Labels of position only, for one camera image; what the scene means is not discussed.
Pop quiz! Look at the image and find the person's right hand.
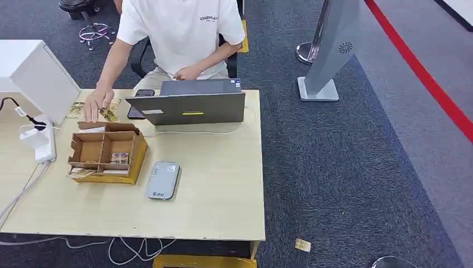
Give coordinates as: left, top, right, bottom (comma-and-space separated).
83, 88, 115, 123

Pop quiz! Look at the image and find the person's left hand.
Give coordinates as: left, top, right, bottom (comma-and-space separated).
173, 65, 202, 82

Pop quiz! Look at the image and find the gold printed card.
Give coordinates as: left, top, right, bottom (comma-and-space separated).
98, 98, 122, 123
66, 101, 86, 119

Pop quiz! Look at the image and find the grey laptop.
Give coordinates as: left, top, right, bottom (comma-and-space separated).
124, 78, 247, 127

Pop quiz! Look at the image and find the black smartphone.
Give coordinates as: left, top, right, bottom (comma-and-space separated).
127, 89, 156, 120

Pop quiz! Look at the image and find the person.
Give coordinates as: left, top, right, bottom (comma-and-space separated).
83, 0, 246, 123

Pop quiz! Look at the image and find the black office chair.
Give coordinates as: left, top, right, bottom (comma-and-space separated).
129, 32, 239, 79

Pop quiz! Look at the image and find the white cabinet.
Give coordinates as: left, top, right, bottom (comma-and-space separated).
0, 39, 81, 125

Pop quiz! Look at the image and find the brown printed card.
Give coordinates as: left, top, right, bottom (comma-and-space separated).
110, 152, 130, 166

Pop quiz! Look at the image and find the white power strip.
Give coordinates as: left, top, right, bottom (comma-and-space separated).
18, 114, 57, 164

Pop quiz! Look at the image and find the wooden card box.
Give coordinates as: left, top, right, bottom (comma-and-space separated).
66, 121, 149, 186

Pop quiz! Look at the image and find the yellow block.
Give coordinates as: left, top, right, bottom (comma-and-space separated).
238, 19, 250, 54

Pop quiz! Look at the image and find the white charger adaptor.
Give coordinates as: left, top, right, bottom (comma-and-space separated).
18, 125, 47, 147

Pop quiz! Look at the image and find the chrome stool base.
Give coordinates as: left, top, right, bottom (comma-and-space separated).
78, 22, 117, 52

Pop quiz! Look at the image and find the black stool seat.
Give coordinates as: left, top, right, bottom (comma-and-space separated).
57, 0, 98, 21

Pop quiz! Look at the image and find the grey flat device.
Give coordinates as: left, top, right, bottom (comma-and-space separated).
144, 161, 181, 201

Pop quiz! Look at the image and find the grey standing kiosk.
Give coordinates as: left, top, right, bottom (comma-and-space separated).
297, 0, 361, 102

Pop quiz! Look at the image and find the yellow box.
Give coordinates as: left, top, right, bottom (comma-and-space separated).
152, 254, 258, 268

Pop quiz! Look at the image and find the red floor tape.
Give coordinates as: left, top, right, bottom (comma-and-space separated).
363, 0, 473, 144

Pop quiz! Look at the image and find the chrome round base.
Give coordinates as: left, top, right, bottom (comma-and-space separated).
371, 256, 417, 268

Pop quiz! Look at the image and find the black plug and cable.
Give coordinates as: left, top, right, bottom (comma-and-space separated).
0, 97, 47, 132

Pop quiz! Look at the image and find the white cable bundle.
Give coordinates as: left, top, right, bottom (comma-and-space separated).
0, 162, 178, 266

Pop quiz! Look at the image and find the chrome stanchion post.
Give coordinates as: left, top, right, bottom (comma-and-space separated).
295, 0, 332, 66

